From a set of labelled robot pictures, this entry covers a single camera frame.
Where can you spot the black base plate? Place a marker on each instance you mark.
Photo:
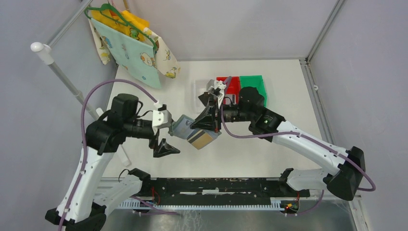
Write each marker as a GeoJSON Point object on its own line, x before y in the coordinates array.
{"type": "Point", "coordinates": [216, 191]}

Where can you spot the white clothes rack pole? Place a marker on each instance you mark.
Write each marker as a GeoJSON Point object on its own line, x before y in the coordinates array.
{"type": "Point", "coordinates": [43, 52]}

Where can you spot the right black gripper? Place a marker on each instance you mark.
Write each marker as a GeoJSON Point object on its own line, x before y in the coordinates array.
{"type": "Point", "coordinates": [207, 119]}

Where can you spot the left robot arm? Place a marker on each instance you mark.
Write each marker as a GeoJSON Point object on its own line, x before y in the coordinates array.
{"type": "Point", "coordinates": [83, 210]}

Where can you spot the black card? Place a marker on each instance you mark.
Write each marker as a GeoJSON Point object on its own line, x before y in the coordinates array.
{"type": "Point", "coordinates": [204, 98]}

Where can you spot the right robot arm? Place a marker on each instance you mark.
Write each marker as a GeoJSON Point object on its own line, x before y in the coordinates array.
{"type": "Point", "coordinates": [340, 170]}

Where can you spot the light blue printed cloth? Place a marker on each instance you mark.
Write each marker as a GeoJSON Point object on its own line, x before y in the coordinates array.
{"type": "Point", "coordinates": [136, 57]}

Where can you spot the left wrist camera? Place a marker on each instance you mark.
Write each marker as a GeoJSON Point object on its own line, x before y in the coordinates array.
{"type": "Point", "coordinates": [162, 118]}

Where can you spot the green clothes hanger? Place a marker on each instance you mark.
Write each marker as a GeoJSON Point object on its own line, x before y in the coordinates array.
{"type": "Point", "coordinates": [124, 22]}

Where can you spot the green plastic bin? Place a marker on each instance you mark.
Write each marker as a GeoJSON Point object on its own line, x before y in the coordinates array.
{"type": "Point", "coordinates": [255, 82]}

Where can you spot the white plastic bin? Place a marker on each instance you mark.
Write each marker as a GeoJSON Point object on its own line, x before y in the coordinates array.
{"type": "Point", "coordinates": [199, 87]}

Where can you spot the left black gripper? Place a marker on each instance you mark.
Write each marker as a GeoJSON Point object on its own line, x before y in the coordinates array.
{"type": "Point", "coordinates": [163, 148]}

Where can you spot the gold striped card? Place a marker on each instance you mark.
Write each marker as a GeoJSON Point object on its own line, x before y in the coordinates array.
{"type": "Point", "coordinates": [200, 138]}

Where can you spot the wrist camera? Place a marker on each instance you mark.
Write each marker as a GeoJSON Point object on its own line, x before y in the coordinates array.
{"type": "Point", "coordinates": [162, 118]}
{"type": "Point", "coordinates": [218, 89]}

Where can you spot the aluminium frame rail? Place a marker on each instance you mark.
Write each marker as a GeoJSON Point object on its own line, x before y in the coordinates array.
{"type": "Point", "coordinates": [255, 183]}

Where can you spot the cream printed cloth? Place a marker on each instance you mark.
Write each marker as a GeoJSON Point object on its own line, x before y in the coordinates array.
{"type": "Point", "coordinates": [166, 62]}

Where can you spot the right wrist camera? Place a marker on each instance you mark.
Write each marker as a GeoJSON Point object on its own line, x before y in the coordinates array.
{"type": "Point", "coordinates": [218, 89]}

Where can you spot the red plastic bin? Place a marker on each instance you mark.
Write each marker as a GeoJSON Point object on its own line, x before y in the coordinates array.
{"type": "Point", "coordinates": [232, 92]}

